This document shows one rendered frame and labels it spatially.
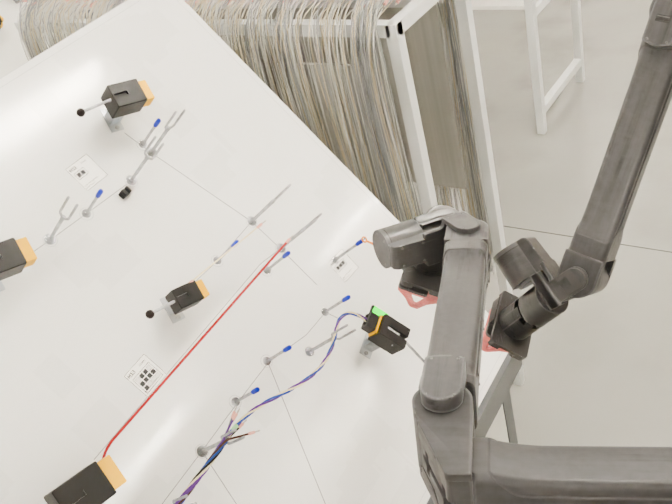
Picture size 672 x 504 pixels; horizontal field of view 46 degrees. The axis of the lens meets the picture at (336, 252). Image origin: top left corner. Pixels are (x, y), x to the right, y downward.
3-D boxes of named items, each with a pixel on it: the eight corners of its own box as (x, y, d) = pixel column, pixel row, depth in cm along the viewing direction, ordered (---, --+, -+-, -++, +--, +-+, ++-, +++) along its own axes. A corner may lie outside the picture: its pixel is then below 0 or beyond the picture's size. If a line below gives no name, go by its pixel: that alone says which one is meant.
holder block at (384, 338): (392, 355, 143) (404, 348, 140) (367, 339, 142) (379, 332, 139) (398, 335, 146) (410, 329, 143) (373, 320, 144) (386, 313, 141)
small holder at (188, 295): (129, 312, 126) (144, 297, 121) (176, 291, 132) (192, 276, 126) (143, 338, 126) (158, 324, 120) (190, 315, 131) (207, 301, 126)
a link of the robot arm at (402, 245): (488, 279, 111) (485, 223, 107) (414, 305, 108) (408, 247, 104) (443, 248, 121) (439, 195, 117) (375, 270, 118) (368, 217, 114)
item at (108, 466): (89, 467, 108) (95, 463, 105) (102, 458, 109) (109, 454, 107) (107, 494, 108) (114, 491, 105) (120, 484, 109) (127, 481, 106)
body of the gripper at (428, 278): (398, 286, 122) (407, 260, 116) (415, 235, 127) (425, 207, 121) (439, 300, 121) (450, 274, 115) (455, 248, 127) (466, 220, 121)
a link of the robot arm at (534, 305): (554, 316, 116) (579, 303, 119) (528, 276, 118) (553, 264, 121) (527, 334, 122) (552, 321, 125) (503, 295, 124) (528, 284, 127)
